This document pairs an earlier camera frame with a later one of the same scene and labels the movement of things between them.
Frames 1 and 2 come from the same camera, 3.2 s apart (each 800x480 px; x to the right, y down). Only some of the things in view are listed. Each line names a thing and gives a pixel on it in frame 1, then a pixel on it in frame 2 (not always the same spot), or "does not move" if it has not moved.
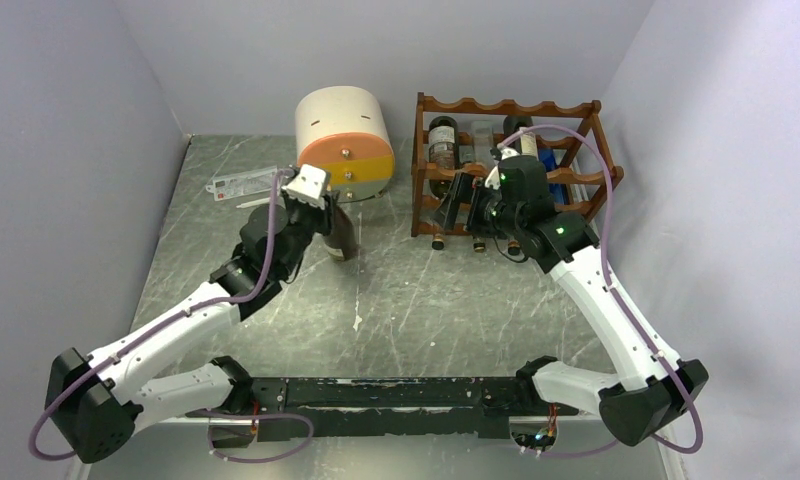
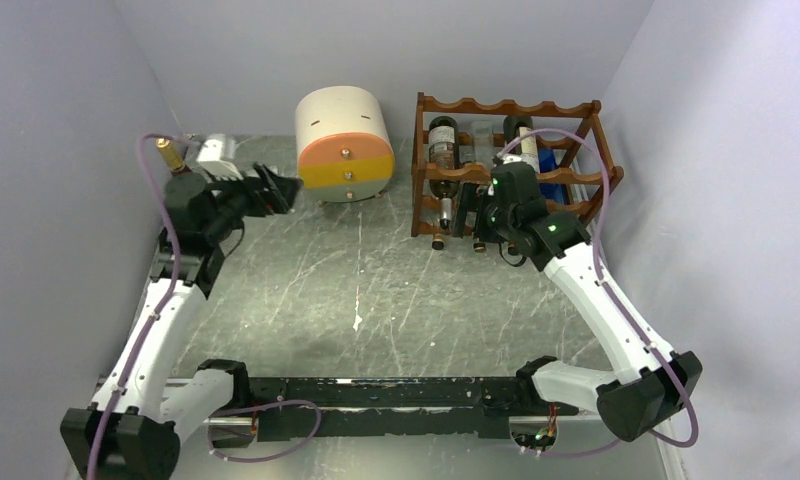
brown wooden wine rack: x=452 y=137 does not move
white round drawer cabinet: x=345 y=131 does not move
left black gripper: x=325 y=217 -> x=282 y=191
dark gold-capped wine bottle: x=342 y=242 -> x=172 y=157
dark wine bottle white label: x=527 y=163 does not move
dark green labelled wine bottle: x=444 y=150 does not move
